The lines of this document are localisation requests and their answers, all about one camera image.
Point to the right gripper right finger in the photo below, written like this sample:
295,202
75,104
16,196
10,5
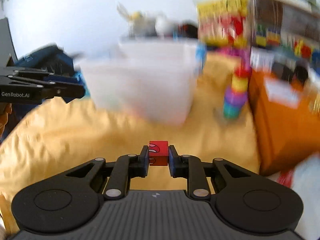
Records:
190,168

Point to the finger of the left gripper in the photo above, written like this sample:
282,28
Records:
60,88
36,76

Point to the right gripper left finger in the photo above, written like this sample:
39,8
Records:
120,173

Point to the red printed cube block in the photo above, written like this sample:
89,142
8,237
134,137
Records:
158,153

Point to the person left hand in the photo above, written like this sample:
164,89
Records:
4,118

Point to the dark blue bag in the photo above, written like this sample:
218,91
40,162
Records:
50,58

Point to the yellow cloth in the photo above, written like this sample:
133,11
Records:
57,136

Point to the white plastic bin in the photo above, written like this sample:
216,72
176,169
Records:
153,79

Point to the white plush toy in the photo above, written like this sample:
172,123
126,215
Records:
140,24

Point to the orange box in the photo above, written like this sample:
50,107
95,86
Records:
286,136

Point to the yellow red snack bag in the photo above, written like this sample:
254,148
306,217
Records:
223,23

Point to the wooden puzzle board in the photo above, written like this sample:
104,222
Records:
289,24

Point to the rainbow ring stacker toy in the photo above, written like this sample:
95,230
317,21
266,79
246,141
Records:
236,94

